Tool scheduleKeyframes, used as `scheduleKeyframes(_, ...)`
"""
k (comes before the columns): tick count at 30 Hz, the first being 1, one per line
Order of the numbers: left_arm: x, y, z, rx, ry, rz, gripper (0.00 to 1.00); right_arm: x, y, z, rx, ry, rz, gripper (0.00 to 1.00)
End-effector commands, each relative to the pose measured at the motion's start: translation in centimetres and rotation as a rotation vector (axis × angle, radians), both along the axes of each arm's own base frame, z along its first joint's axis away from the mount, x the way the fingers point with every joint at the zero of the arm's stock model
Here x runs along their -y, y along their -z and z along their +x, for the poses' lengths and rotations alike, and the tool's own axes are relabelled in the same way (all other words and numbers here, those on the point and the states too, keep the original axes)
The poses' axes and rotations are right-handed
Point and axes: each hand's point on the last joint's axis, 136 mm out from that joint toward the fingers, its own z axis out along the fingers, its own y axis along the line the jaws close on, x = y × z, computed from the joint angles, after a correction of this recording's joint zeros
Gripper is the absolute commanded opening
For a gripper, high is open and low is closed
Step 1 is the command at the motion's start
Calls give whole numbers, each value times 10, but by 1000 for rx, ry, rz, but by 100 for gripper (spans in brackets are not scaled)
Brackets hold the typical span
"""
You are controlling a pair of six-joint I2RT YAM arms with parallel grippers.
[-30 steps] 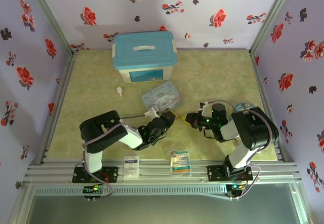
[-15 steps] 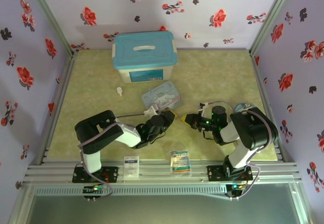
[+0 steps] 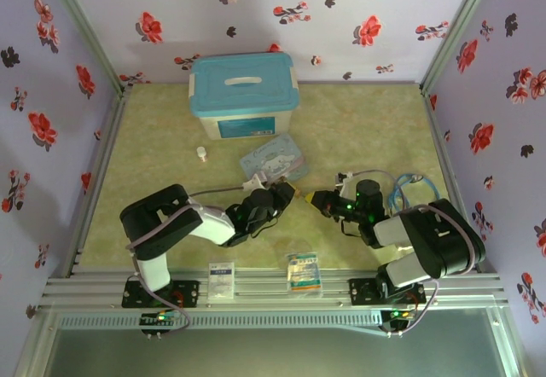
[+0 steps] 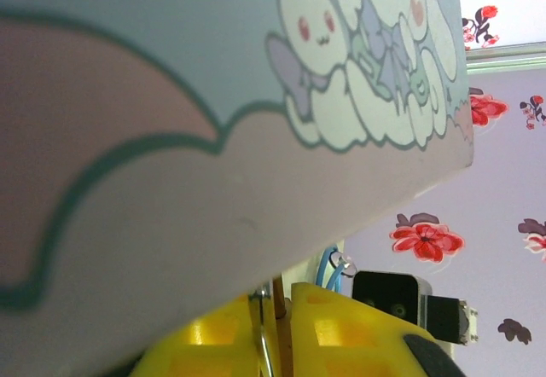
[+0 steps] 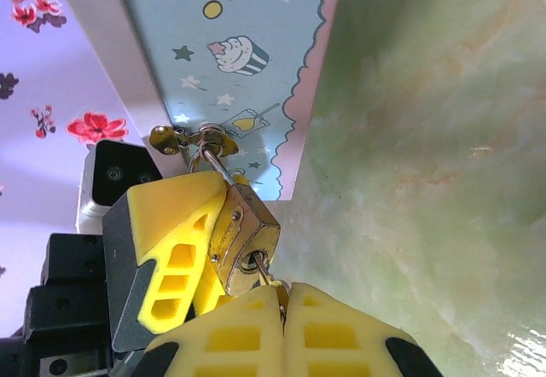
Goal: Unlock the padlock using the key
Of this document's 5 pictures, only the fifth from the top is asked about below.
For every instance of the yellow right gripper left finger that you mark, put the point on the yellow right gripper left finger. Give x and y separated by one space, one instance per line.
230 351

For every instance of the brass padlock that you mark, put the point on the brass padlock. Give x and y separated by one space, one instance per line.
247 223

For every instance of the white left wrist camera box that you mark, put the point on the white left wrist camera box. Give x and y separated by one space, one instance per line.
119 172

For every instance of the small metal key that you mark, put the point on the small metal key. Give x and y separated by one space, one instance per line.
265 272

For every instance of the blue cartoon tin box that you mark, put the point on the blue cartoon tin box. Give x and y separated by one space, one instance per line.
239 19

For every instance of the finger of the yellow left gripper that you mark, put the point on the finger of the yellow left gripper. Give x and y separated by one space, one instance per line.
211 296
170 210

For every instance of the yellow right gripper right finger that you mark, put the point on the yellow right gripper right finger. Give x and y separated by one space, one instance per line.
341 351

